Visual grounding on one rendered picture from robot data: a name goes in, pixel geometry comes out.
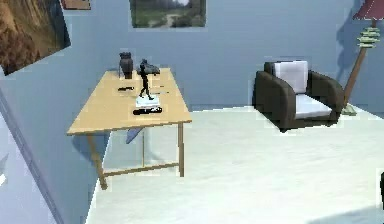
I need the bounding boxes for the black typewriter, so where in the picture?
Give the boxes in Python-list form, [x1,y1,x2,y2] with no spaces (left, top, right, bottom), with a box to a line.
[136,58,161,76]

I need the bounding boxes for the black remote control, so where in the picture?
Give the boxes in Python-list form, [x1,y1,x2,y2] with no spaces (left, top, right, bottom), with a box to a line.
[132,106,164,116]

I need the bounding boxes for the white book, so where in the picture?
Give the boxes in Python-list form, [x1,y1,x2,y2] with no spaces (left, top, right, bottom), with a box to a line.
[135,95,161,109]

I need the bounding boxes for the dark brown vase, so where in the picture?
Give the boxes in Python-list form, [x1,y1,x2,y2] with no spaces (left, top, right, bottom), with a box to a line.
[118,51,135,80]

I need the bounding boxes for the light wooden table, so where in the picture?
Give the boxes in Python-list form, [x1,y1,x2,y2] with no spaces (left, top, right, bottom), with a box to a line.
[66,67,193,191]

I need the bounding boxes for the dark brown armchair white cushions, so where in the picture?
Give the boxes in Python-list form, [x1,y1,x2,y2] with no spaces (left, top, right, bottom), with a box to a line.
[252,59,345,133]

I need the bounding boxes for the green landscape framed picture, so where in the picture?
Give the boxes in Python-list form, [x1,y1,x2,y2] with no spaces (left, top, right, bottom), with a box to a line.
[129,0,207,29]

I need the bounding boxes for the small orange framed picture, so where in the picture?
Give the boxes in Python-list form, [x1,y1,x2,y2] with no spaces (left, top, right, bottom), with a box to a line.
[60,0,92,11]

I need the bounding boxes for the floor lamp red shade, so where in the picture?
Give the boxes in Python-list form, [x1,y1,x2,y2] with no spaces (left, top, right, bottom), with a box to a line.
[340,0,384,117]

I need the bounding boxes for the brown rocky landscape picture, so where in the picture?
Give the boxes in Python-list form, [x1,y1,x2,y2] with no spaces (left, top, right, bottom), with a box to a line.
[0,0,72,76]

